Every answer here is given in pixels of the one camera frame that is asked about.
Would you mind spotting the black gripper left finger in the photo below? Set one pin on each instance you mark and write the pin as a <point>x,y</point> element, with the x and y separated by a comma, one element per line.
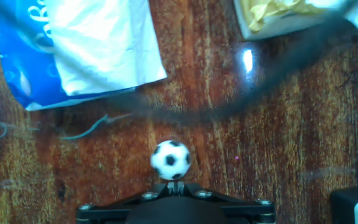
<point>110,211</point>

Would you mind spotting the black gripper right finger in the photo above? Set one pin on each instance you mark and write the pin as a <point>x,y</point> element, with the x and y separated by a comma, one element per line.
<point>247,211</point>

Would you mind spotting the small black white soccer ball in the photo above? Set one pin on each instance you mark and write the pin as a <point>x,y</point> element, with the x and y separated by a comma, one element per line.
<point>170,159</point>

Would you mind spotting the grey box with red button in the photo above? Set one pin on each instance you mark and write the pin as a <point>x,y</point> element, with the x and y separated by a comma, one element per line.
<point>343,202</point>

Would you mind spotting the blue tissue pack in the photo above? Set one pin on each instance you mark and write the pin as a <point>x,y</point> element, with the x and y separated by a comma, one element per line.
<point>20,46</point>

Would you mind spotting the gold tissue pack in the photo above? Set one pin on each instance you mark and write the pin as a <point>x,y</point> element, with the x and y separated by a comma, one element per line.
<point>275,12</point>

